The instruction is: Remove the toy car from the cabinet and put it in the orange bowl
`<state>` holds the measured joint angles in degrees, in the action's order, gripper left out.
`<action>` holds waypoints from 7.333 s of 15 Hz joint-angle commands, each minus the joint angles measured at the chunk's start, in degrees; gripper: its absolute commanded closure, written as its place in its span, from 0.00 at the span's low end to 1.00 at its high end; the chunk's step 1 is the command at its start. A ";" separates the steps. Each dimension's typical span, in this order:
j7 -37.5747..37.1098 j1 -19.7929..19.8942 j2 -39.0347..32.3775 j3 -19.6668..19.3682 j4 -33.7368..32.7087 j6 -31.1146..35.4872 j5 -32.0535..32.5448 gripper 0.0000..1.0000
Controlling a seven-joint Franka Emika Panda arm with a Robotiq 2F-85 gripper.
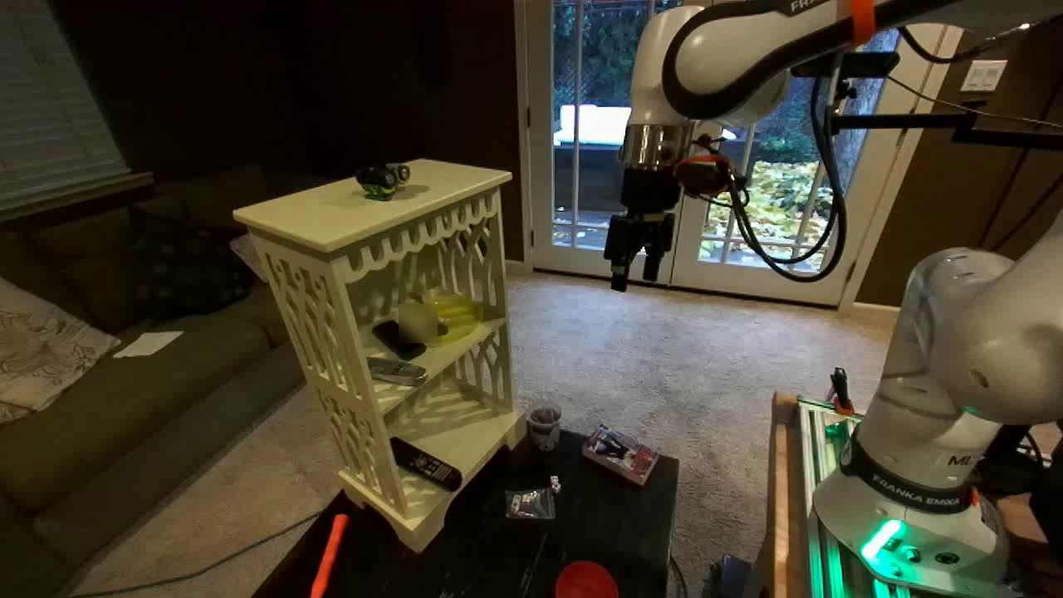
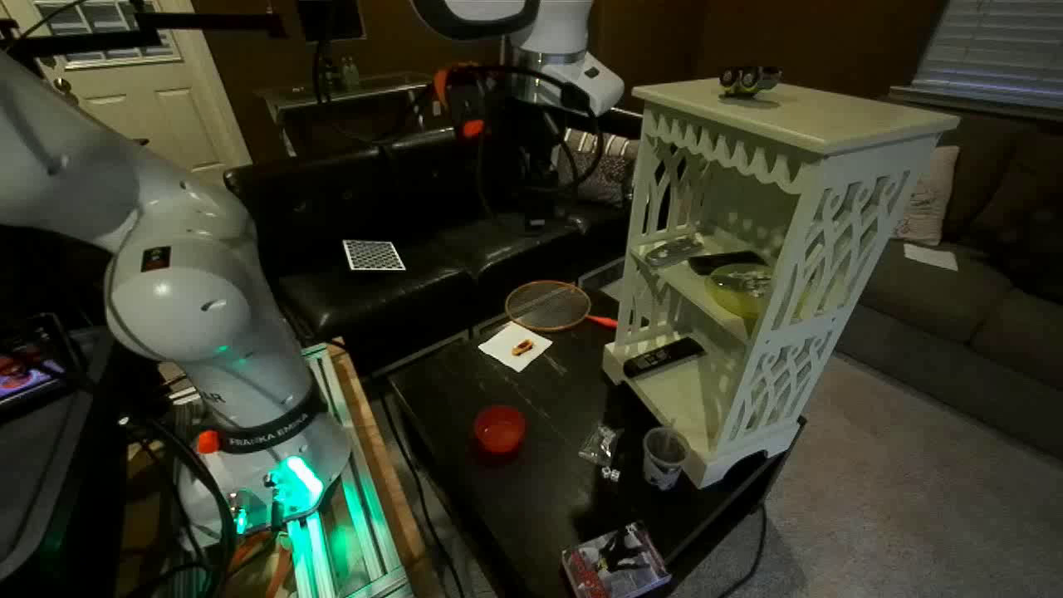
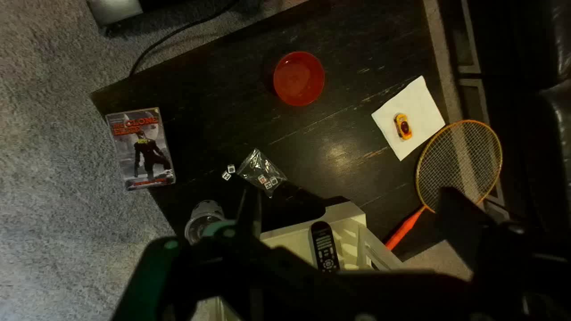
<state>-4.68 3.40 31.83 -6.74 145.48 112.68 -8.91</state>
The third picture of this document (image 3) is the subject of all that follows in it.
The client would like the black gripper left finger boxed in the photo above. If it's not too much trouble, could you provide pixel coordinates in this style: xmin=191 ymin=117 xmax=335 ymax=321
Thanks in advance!
xmin=177 ymin=188 xmax=335 ymax=321

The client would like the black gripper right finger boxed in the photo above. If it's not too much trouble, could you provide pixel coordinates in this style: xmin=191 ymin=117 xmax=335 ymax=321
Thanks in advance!
xmin=435 ymin=186 xmax=571 ymax=321

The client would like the white lattice shelf cabinet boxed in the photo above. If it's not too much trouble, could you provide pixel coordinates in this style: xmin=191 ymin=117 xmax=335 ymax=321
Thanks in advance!
xmin=257 ymin=201 xmax=475 ymax=283

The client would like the small glass cup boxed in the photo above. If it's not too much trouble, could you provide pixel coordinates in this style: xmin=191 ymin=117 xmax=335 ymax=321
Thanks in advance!
xmin=182 ymin=201 xmax=237 ymax=247

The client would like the black remote control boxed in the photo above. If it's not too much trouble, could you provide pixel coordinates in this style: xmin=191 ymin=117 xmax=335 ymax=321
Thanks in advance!
xmin=309 ymin=220 xmax=341 ymax=275

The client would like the clear plastic bag of dice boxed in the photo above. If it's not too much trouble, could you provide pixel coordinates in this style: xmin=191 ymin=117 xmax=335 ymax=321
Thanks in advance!
xmin=235 ymin=149 xmax=289 ymax=201

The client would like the red stick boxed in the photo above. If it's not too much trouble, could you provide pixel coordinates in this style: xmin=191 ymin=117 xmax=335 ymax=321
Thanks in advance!
xmin=382 ymin=119 xmax=505 ymax=254

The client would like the dark couch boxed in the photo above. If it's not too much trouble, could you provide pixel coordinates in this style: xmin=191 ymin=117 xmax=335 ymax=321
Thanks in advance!
xmin=505 ymin=0 xmax=571 ymax=247

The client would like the white square paper sheet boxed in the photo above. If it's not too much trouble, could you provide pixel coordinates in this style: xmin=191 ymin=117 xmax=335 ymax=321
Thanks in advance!
xmin=369 ymin=76 xmax=448 ymax=163

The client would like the white plastic object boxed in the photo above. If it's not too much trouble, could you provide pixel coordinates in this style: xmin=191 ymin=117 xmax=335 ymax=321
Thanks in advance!
xmin=86 ymin=0 xmax=144 ymax=26

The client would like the black floor cable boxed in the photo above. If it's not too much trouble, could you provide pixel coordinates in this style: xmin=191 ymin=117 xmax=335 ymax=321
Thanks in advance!
xmin=127 ymin=0 xmax=239 ymax=78

